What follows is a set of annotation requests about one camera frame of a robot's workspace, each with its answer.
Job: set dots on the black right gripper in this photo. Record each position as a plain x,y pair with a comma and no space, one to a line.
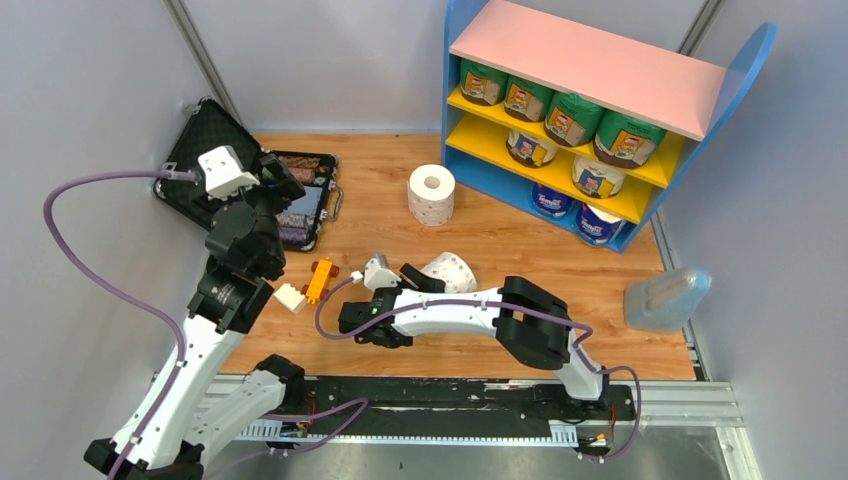
425,282

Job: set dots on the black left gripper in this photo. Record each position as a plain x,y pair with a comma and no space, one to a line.
286,188

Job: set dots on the white paper towel roll front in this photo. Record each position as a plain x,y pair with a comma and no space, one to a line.
456,274

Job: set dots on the blue Tempo tissue pack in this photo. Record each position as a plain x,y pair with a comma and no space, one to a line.
551,202

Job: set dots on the cream roll blue picture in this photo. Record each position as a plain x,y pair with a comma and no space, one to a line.
528,150

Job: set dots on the cream roll brown band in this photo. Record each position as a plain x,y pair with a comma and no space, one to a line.
596,179

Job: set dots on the plain green roll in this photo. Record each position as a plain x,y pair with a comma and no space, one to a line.
481,84

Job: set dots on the green roll brown band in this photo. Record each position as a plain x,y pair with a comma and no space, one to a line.
572,120

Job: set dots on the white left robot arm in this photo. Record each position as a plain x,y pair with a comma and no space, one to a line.
166,438

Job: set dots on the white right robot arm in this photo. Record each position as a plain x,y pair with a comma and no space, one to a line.
531,324

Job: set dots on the blue shelf with coloured boards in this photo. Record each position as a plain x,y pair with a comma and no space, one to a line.
689,99

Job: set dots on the plain white paper towel roll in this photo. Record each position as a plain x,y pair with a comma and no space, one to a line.
431,191

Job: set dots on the black poker chip case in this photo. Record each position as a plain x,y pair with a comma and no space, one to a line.
209,126

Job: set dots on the white toy brick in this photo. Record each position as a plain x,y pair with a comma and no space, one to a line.
290,298

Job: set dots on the clear plastic bag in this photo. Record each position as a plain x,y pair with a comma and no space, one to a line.
666,302

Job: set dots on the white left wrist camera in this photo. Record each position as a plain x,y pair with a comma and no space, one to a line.
223,173

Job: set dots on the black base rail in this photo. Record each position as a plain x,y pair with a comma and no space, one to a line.
448,409

